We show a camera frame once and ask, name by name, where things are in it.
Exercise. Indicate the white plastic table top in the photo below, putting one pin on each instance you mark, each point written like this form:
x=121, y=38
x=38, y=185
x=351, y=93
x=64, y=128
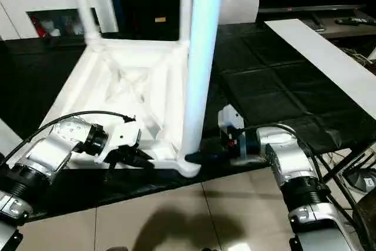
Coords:
x=76, y=86

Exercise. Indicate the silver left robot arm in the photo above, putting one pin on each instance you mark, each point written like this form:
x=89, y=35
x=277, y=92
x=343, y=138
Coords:
x=53, y=145

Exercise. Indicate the black work mat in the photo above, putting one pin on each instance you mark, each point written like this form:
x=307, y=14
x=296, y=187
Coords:
x=264, y=74

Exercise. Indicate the black stand leg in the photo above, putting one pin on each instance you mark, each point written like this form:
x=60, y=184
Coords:
x=346, y=166

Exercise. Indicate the flat white sheet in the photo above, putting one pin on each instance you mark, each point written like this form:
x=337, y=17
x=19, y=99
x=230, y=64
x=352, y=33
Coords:
x=329, y=57

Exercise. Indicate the small yellow tag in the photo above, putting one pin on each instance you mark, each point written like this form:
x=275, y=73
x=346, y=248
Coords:
x=160, y=20

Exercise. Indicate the white padded sheet with fitting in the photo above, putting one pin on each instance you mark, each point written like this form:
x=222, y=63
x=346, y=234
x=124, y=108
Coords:
x=241, y=4

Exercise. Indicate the dark low wooden bench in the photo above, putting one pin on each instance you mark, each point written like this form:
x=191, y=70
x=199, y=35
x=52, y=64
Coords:
x=346, y=33

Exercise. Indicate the black remote control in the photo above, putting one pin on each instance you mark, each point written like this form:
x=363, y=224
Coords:
x=352, y=21

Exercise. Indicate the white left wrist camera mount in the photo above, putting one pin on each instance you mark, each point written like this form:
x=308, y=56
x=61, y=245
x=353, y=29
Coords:
x=123, y=136

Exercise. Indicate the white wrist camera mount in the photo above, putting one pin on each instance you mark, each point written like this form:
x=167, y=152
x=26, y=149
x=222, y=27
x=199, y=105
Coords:
x=229, y=117
x=123, y=136

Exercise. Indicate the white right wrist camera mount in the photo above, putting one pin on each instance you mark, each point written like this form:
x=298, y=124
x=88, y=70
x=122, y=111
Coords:
x=229, y=117

